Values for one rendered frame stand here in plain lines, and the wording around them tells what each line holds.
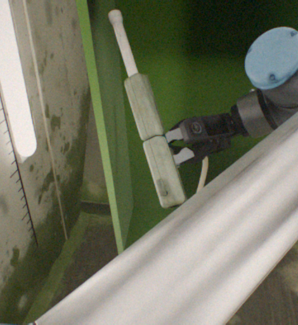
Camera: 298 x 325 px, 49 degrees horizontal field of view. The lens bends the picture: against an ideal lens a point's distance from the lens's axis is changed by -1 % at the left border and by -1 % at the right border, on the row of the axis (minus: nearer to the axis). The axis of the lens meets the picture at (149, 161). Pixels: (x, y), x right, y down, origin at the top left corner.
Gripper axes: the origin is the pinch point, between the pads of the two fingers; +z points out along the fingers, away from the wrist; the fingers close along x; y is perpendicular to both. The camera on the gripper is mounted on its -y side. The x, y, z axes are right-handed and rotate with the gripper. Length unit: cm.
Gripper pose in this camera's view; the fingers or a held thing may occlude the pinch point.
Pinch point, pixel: (161, 153)
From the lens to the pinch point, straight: 75.7
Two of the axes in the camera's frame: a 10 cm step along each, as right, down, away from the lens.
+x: -2.8, -9.4, 1.9
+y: 5.7, -0.1, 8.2
